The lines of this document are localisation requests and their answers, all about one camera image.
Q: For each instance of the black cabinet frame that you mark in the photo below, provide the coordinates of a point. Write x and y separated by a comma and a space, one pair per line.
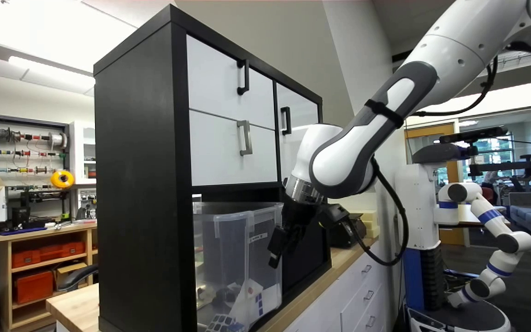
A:
136, 185

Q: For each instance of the small red bin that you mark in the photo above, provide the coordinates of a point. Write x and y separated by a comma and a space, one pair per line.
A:
31, 287

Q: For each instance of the small cardboard box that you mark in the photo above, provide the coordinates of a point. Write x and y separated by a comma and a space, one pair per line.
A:
68, 276

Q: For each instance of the ceiling light fixture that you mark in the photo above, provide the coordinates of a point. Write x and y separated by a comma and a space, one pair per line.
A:
50, 75

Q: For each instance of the tool pegboard rack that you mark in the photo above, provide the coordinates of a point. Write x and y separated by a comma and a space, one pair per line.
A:
26, 148

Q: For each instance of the white blue mobile robot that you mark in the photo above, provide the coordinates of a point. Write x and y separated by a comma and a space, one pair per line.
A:
418, 204

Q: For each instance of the orange framed door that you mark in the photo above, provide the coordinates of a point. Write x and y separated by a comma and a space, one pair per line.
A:
428, 130

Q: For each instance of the black metal rig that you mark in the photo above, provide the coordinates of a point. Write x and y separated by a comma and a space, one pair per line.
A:
511, 167

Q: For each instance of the black workbench machine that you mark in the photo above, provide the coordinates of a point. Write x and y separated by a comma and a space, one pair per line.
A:
31, 213

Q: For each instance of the wooden workbench shelf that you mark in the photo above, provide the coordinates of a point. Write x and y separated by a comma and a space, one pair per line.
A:
4, 283

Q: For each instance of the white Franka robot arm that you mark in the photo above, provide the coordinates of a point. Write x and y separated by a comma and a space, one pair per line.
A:
455, 43

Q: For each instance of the white counter wood top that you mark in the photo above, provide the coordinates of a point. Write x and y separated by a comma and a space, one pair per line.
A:
358, 302

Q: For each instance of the clear plastic storage box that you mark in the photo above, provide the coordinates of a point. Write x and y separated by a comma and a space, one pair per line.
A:
234, 259

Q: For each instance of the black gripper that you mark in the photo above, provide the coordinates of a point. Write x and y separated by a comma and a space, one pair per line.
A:
299, 222

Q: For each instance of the wide red bin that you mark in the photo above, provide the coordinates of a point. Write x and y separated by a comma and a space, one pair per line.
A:
44, 254

